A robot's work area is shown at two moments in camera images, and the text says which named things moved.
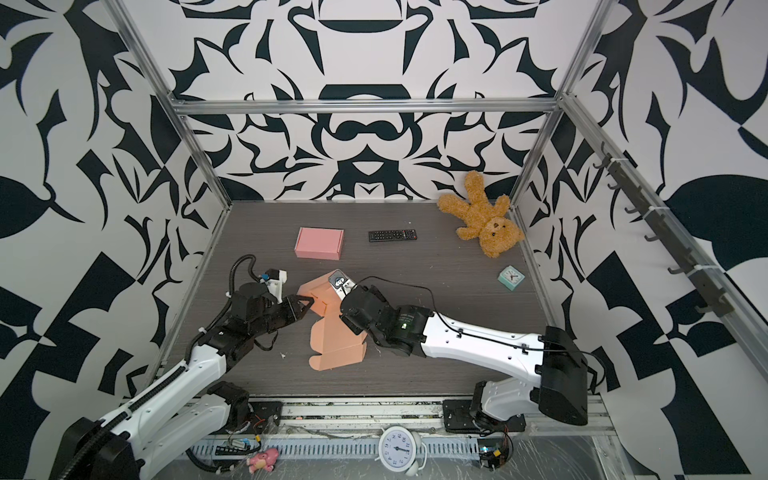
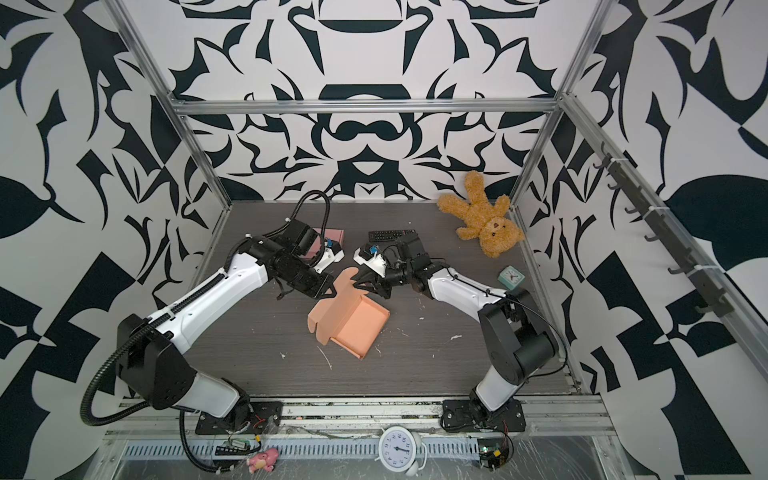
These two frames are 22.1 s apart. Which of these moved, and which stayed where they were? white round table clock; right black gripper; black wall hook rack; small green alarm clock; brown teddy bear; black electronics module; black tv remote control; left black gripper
Moved: left black gripper; right black gripper
Stayed: brown teddy bear; black electronics module; white round table clock; black tv remote control; black wall hook rack; small green alarm clock
